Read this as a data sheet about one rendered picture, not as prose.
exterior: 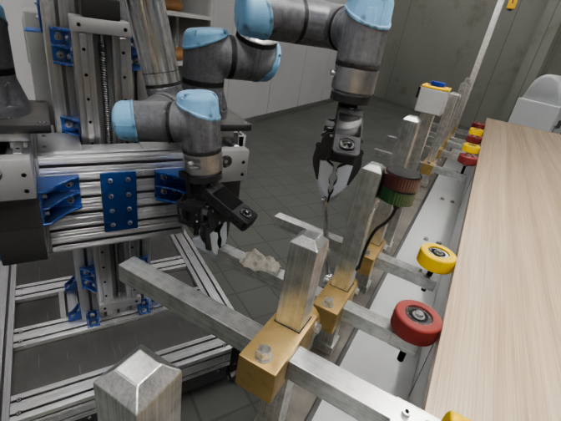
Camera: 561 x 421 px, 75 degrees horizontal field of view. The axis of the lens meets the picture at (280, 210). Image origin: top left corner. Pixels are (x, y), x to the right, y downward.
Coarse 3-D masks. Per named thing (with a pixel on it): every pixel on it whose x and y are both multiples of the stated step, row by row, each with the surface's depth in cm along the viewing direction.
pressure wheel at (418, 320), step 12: (408, 300) 66; (396, 312) 63; (408, 312) 63; (420, 312) 62; (432, 312) 64; (396, 324) 62; (408, 324) 60; (420, 324) 60; (432, 324) 61; (408, 336) 60; (420, 336) 60; (432, 336) 60
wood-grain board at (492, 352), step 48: (480, 144) 202; (528, 144) 210; (480, 192) 124; (528, 192) 132; (480, 240) 93; (528, 240) 97; (480, 288) 73; (528, 288) 76; (480, 336) 61; (528, 336) 63; (432, 384) 51; (480, 384) 52; (528, 384) 53
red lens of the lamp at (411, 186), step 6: (384, 174) 60; (390, 174) 58; (384, 180) 60; (390, 180) 58; (396, 180) 58; (402, 180) 57; (408, 180) 57; (414, 180) 57; (420, 180) 58; (390, 186) 59; (396, 186) 58; (402, 186) 58; (408, 186) 58; (414, 186) 58; (402, 192) 58; (408, 192) 58; (414, 192) 59
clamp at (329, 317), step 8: (328, 288) 71; (336, 288) 71; (352, 288) 72; (320, 296) 69; (328, 296) 69; (336, 296) 69; (344, 296) 70; (352, 296) 74; (320, 304) 67; (336, 304) 67; (344, 304) 68; (320, 312) 67; (328, 312) 66; (336, 312) 65; (320, 320) 67; (328, 320) 66; (336, 320) 66; (328, 328) 67
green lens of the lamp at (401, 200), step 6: (384, 186) 60; (378, 192) 62; (384, 192) 60; (390, 192) 59; (396, 192) 58; (384, 198) 60; (390, 198) 59; (396, 198) 59; (402, 198) 59; (408, 198) 59; (414, 198) 60; (390, 204) 60; (396, 204) 59; (402, 204) 59; (408, 204) 59
